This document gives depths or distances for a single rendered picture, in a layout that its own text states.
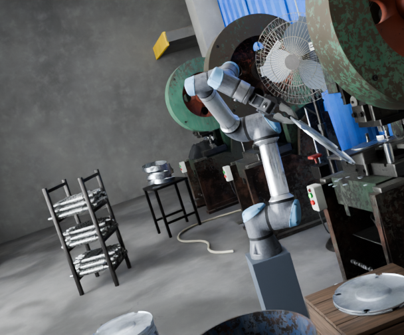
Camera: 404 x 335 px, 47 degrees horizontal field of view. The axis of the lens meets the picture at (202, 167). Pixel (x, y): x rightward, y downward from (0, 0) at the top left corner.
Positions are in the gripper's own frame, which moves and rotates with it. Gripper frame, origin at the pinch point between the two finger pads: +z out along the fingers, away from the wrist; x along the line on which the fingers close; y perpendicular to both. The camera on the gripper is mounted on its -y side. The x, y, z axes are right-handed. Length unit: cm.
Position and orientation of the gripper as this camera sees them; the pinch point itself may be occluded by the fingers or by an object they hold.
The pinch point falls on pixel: (294, 119)
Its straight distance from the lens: 176.2
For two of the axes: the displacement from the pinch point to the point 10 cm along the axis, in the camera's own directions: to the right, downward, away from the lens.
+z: 8.8, 4.7, 0.4
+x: -4.7, 8.7, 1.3
